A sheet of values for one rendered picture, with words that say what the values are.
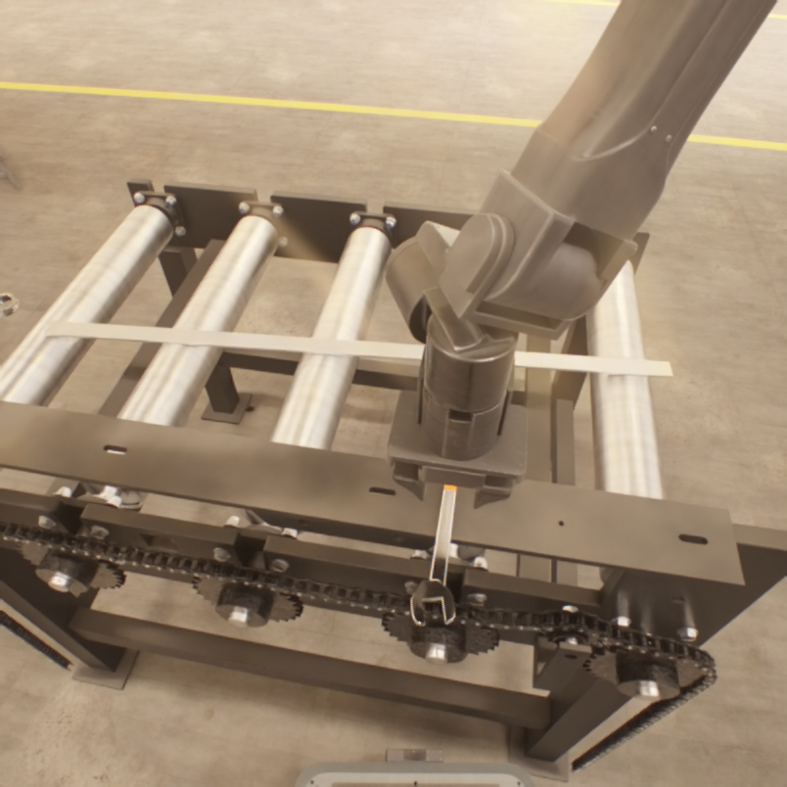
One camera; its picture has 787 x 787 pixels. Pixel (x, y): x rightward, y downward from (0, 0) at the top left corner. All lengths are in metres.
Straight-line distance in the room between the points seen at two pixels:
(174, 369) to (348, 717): 1.04
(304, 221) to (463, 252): 1.30
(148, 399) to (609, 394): 0.86
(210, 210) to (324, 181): 1.93
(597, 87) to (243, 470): 0.53
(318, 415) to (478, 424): 0.70
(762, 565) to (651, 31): 0.61
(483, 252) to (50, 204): 3.63
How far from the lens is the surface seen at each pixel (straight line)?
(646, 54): 0.32
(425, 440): 0.43
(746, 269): 3.36
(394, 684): 1.44
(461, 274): 0.33
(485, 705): 1.44
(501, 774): 1.50
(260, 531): 0.95
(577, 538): 0.66
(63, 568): 1.05
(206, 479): 0.71
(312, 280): 2.83
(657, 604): 0.89
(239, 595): 0.93
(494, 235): 0.32
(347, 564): 0.88
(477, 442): 0.42
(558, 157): 0.32
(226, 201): 1.67
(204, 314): 1.31
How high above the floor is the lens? 1.73
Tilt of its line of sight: 49 degrees down
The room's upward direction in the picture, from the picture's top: straight up
